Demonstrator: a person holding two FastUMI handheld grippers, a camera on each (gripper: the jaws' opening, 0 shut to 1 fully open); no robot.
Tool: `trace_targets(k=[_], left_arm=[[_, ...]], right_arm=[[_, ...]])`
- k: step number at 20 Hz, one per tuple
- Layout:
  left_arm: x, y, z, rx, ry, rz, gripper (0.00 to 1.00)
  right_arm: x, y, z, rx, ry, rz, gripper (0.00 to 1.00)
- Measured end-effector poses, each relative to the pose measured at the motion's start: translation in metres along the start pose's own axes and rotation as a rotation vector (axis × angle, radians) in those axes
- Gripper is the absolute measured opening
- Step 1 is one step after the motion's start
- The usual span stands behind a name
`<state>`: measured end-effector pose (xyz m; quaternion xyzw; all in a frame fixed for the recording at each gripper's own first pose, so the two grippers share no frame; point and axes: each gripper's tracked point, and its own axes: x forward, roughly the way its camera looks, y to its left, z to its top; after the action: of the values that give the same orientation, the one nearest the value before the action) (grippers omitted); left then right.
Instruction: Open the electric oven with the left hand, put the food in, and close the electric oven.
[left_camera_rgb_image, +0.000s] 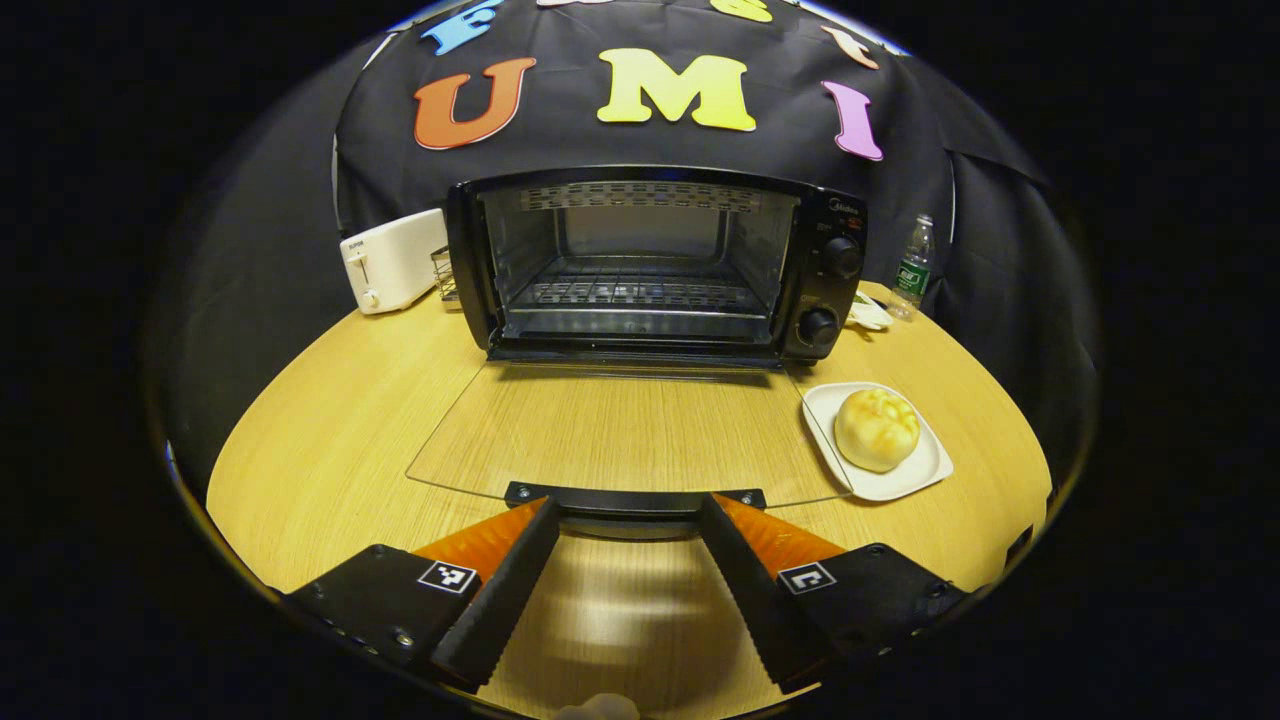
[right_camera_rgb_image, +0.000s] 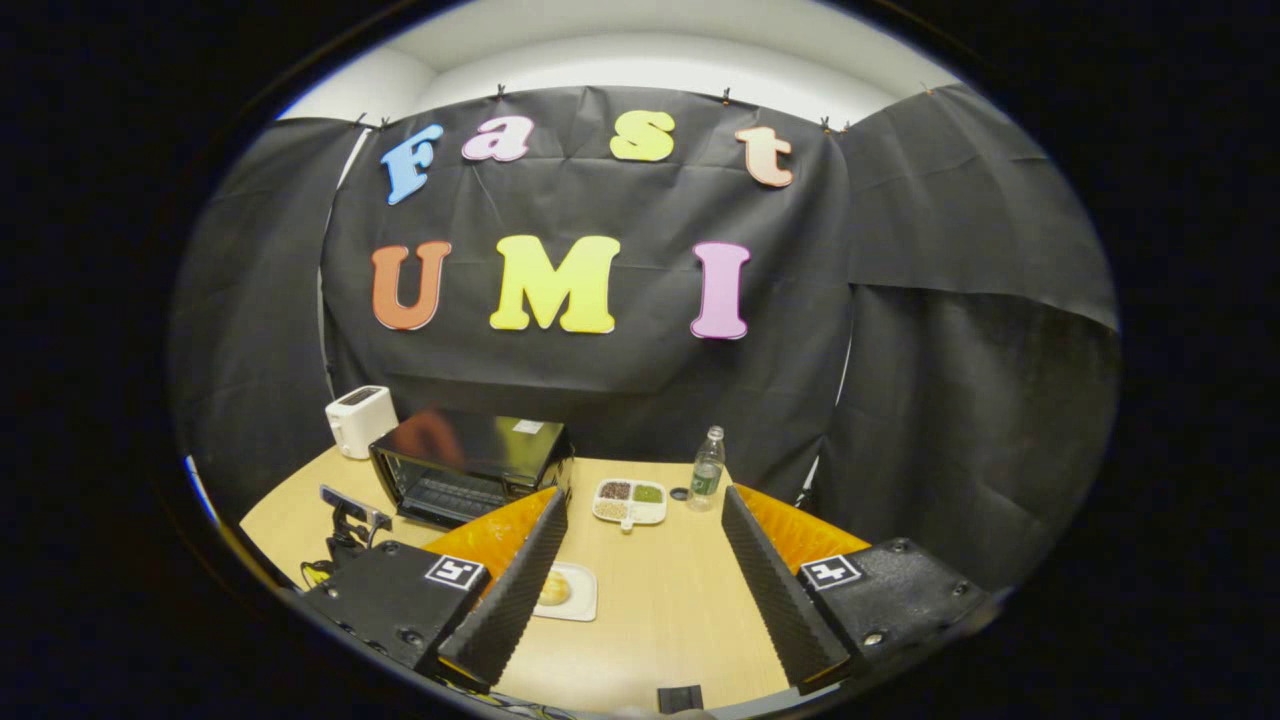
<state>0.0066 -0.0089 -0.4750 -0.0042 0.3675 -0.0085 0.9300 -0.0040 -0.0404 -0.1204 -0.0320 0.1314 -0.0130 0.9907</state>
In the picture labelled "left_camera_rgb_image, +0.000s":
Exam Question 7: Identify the black backdrop cloth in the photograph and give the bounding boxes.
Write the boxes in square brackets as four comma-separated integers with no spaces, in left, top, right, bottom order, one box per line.
[160,0,1101,491]

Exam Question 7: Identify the metal oven wire rack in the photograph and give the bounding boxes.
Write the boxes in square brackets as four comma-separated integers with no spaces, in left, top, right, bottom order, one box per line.
[508,268,773,317]

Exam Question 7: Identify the metal wire basket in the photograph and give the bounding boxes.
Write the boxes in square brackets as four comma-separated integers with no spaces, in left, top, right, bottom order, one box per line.
[431,247,463,306]

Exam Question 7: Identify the clear plastic water bottle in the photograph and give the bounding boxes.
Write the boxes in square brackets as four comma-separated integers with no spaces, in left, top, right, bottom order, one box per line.
[890,213,937,321]

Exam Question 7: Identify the white toaster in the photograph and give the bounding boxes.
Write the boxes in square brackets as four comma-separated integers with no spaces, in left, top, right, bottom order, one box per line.
[340,208,451,316]

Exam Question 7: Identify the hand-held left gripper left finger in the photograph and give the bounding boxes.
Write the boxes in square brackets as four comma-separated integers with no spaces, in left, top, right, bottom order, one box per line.
[285,495,562,692]

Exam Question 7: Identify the round yellow bread bun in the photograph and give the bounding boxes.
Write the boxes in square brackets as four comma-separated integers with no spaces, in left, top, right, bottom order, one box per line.
[834,387,921,474]

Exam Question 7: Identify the white square plate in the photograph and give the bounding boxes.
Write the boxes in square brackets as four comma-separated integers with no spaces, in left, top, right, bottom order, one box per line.
[802,381,954,503]

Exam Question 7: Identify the black electric oven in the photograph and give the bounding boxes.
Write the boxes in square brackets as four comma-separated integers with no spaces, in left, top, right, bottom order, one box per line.
[405,165,869,542]

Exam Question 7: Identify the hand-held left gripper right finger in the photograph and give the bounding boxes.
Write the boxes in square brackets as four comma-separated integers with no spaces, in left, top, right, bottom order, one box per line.
[699,492,969,695]

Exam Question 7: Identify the white divided condiment dish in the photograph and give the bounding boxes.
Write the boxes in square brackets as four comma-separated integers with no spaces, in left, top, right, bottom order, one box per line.
[848,290,894,333]

